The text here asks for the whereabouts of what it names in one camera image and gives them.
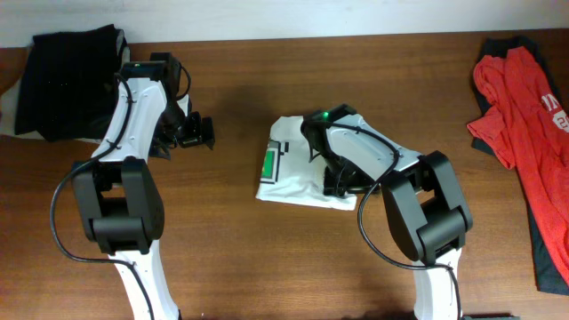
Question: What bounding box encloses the grey folded garment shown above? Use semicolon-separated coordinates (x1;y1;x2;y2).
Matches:
116;28;131;65

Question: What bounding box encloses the white t-shirt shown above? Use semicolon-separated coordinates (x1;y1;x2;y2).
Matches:
256;116;357;211

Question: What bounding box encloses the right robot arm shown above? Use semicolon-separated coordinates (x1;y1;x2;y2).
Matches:
301;104;473;319

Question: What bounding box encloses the black folded garment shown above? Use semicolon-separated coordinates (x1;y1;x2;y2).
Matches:
14;24;130;142

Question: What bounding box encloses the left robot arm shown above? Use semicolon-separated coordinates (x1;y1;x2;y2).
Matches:
66;52;215;319

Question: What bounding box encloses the red t-shirt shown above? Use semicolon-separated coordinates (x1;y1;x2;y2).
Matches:
467;47;568;281

